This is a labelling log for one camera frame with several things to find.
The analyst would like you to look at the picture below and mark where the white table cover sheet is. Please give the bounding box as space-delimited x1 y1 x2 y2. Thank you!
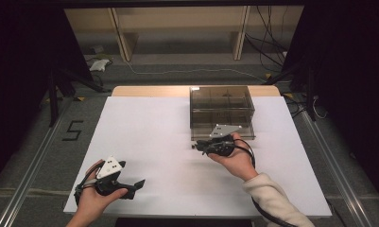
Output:
63 96 333 219

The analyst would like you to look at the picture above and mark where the person's right hand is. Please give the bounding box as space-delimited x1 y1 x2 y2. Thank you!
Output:
208 131 259 182

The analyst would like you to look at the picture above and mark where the aluminium floor rail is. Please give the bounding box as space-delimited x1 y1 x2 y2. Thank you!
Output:
299 109 373 227
0 99 72 227

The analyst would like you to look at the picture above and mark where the bundle of black cables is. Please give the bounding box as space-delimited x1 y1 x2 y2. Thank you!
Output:
244 5 289 74

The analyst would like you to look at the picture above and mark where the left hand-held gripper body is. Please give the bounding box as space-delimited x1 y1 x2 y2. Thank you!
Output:
95 155 128 196

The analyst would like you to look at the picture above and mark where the light wooden desk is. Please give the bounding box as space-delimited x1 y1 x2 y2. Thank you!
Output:
63 6 304 62

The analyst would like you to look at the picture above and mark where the smoky transparent drawer cabinet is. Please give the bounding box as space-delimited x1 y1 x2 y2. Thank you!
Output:
189 85 256 131

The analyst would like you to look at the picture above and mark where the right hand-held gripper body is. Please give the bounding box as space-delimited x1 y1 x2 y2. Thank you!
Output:
209 124 243 158

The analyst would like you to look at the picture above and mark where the short white cable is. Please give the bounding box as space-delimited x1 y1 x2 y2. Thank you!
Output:
312 95 329 120

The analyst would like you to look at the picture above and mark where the person's left hand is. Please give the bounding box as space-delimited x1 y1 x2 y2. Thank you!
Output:
77 159 129 221

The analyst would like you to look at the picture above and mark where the dark curtain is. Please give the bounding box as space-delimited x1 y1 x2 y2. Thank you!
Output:
0 0 95 190
281 0 379 207

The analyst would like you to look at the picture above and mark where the long white floor cable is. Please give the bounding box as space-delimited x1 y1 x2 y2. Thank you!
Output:
124 60 267 84

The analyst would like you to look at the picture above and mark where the white cloth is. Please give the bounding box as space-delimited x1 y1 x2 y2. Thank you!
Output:
89 59 112 73

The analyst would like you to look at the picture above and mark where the black tripod stand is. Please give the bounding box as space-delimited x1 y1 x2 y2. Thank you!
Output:
45 66 112 128
262 60 318 123

